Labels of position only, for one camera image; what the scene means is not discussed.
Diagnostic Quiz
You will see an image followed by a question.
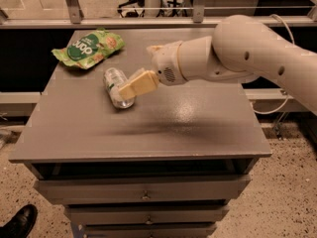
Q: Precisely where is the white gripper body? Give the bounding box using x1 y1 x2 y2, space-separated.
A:
151 41 186 86

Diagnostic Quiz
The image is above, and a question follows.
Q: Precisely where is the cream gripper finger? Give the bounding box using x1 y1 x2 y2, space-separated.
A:
147 45 162 57
118 68 159 100

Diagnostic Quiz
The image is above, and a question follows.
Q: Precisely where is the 7up soda can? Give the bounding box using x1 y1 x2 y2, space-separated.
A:
103 67 135 109

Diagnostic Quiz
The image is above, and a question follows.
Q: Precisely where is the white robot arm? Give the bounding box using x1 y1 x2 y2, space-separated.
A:
119 15 317 114

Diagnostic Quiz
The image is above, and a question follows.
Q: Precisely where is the green snack bag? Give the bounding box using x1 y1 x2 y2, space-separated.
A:
52 28 125 69

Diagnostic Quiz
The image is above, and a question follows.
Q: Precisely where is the grey drawer cabinet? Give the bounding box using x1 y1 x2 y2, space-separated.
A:
8 28 272 238

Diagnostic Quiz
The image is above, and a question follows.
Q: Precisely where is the top grey drawer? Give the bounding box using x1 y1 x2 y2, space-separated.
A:
35 175 251 205

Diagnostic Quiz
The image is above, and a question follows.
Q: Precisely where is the grey drawer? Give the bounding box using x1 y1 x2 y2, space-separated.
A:
65 205 229 225
35 175 251 205
84 222 217 238

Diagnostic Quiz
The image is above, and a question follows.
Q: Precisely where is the middle grey drawer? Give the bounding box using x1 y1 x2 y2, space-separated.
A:
65 205 229 225

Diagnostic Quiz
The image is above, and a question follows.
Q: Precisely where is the bottom grey drawer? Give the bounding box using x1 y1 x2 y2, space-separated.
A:
84 222 217 238

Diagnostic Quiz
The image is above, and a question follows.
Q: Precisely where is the black leather shoe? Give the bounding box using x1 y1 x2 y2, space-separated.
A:
0 204 38 238

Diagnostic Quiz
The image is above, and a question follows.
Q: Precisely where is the metal railing frame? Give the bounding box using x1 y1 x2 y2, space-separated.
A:
0 0 317 29

